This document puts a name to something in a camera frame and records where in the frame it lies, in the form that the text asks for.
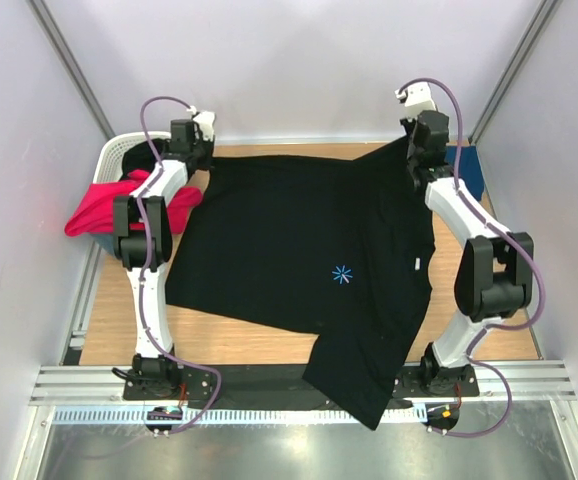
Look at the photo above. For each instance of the grey-blue garment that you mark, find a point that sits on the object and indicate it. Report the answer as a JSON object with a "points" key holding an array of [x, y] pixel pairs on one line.
{"points": [[105, 241]]}

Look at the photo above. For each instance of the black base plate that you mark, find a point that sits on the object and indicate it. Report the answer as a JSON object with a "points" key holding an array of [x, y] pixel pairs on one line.
{"points": [[280, 386]]}

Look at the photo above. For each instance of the aluminium corner post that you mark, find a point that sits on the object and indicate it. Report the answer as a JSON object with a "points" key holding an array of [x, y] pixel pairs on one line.
{"points": [[61, 48], [538, 23]]}

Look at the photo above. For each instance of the pink t-shirt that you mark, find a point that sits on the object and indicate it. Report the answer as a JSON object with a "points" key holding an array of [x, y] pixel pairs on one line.
{"points": [[94, 214]]}

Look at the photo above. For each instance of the folded blue t-shirt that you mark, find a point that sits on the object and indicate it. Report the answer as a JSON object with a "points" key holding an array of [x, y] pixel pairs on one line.
{"points": [[470, 171]]}

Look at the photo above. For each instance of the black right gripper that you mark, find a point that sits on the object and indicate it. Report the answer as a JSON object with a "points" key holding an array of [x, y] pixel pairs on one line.
{"points": [[410, 124]]}

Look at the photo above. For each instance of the aluminium frame rail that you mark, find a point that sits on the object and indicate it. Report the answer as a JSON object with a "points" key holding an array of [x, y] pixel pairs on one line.
{"points": [[76, 385]]}

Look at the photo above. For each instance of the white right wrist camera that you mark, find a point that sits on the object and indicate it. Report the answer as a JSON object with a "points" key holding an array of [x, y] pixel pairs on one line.
{"points": [[416, 98]]}

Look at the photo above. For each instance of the right aluminium corner post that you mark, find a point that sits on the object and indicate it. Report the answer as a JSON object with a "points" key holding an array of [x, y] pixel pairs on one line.
{"points": [[538, 23]]}

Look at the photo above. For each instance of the left aluminium corner post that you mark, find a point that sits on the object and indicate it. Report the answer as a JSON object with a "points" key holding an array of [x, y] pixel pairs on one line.
{"points": [[61, 48]]}

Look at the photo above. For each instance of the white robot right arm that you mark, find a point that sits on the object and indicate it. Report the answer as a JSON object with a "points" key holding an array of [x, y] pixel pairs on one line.
{"points": [[493, 280]]}

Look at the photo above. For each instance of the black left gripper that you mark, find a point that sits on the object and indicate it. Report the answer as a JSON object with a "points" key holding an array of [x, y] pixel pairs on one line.
{"points": [[210, 148]]}

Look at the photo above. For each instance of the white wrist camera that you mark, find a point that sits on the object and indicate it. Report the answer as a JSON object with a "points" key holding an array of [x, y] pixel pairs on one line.
{"points": [[205, 121], [416, 98]]}

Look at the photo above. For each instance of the black garment in basket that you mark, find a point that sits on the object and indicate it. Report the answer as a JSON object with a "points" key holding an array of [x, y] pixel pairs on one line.
{"points": [[139, 157]]}

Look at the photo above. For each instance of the white slotted cable duct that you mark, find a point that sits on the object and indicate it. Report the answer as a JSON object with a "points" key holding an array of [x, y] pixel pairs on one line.
{"points": [[145, 415]]}

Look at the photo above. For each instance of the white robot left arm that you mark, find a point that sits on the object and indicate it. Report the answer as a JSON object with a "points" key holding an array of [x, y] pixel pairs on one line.
{"points": [[143, 243]]}

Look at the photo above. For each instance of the black t-shirt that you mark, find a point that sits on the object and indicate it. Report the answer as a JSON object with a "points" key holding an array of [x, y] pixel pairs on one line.
{"points": [[337, 248]]}

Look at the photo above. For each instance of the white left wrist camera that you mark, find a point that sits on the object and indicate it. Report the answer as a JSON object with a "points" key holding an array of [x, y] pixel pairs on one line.
{"points": [[205, 121]]}

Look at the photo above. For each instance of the white laundry basket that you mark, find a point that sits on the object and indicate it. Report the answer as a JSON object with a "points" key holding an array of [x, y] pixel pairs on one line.
{"points": [[109, 165]]}

